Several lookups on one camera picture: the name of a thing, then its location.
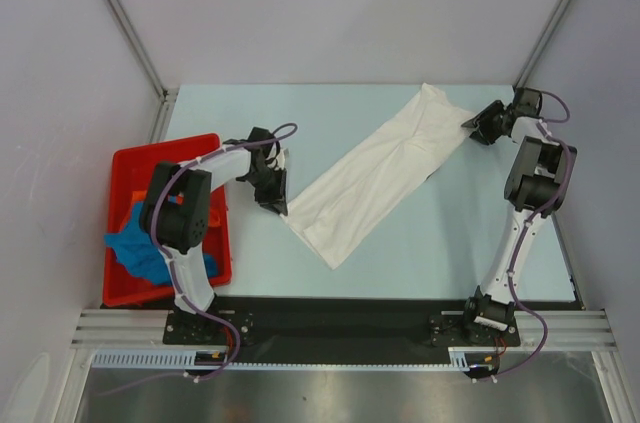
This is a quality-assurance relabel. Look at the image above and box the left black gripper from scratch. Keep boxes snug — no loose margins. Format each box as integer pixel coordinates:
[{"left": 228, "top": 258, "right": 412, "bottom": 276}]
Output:
[{"left": 243, "top": 166, "right": 287, "bottom": 216}]

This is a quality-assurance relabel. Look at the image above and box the red plastic bin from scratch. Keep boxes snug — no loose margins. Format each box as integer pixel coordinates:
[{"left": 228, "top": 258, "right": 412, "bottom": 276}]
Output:
[{"left": 102, "top": 133, "right": 232, "bottom": 307}]

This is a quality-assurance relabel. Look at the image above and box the purple cable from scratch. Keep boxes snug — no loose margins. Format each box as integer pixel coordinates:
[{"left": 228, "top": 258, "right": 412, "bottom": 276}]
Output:
[
  {"left": 472, "top": 90, "right": 571, "bottom": 384},
  {"left": 149, "top": 122, "right": 300, "bottom": 384}
]

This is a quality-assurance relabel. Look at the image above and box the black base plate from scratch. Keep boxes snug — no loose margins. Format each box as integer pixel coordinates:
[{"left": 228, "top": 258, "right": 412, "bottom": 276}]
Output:
[{"left": 163, "top": 296, "right": 521, "bottom": 366}]

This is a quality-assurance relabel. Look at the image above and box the blue t shirt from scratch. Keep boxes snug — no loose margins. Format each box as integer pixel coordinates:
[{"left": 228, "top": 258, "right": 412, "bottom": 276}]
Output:
[{"left": 103, "top": 195, "right": 221, "bottom": 287}]

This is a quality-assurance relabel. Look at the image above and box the white slotted cable duct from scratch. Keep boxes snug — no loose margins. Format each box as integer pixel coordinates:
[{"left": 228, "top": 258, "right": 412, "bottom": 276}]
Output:
[{"left": 92, "top": 345, "right": 524, "bottom": 372}]

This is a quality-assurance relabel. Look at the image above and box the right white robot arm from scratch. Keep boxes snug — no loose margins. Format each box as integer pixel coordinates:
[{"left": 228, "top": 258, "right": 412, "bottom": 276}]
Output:
[{"left": 461, "top": 87, "right": 578, "bottom": 344}]

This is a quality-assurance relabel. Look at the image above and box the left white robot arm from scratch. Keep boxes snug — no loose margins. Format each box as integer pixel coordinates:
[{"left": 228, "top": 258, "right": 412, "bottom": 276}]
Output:
[{"left": 139, "top": 123, "right": 298, "bottom": 344}]

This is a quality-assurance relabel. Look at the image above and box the orange t shirt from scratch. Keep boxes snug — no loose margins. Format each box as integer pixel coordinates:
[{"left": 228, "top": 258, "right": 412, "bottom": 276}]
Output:
[{"left": 120, "top": 190, "right": 222, "bottom": 230}]

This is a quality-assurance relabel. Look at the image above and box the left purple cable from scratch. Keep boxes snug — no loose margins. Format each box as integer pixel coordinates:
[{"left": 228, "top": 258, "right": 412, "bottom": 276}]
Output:
[{"left": 149, "top": 122, "right": 300, "bottom": 384}]

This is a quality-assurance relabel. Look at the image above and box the white t shirt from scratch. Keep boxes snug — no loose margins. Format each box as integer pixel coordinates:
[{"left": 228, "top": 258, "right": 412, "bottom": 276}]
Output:
[{"left": 284, "top": 83, "right": 473, "bottom": 269}]

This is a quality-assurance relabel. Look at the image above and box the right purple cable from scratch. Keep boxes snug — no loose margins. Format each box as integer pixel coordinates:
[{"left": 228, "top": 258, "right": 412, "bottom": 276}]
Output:
[{"left": 472, "top": 90, "right": 571, "bottom": 384}]

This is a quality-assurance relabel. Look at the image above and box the aluminium frame rail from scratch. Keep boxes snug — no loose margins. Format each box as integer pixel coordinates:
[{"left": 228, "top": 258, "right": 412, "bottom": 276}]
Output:
[{"left": 71, "top": 309, "right": 168, "bottom": 348}]

